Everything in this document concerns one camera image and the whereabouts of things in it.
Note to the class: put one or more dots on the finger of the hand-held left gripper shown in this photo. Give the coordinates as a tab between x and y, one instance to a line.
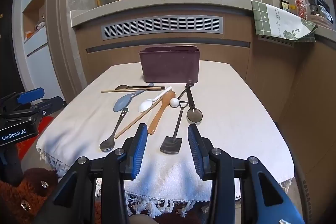
30	95
51	106

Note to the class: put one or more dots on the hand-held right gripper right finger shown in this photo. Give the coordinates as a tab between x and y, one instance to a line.
196	153

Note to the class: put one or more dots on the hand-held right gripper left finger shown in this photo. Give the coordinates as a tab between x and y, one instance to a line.
137	153

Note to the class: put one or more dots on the wooden chopstick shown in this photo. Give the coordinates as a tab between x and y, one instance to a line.
134	124
126	90

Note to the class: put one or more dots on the brown wooden spoon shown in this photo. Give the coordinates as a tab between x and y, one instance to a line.
160	113

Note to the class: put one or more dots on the white plastic spoon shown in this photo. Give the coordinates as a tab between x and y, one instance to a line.
145	106

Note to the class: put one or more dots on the blue-grey plastic spoon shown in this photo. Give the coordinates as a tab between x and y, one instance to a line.
123	103

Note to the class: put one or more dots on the white ball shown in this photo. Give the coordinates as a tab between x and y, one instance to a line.
174	102

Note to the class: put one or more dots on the purple plastic utensil box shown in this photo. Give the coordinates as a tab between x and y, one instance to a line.
170	66

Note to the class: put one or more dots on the person's brown fuzzy clothing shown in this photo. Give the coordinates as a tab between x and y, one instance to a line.
21	197

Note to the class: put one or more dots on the white shelf unit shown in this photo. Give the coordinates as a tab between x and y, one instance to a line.
34	29

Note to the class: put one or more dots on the wooden kitchen cabinet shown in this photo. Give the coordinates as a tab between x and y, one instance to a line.
262	69

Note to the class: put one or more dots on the grey vent grille under towel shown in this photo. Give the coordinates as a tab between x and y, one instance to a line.
275	40

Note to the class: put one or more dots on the grey stone countertop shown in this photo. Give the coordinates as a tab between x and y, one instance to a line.
170	6

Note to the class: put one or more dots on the green checked towel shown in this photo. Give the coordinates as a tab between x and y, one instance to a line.
278	22

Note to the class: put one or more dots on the small black sign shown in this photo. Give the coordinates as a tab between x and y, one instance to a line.
284	5

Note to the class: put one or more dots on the clear bottle red contents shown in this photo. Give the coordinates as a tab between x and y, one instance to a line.
301	6

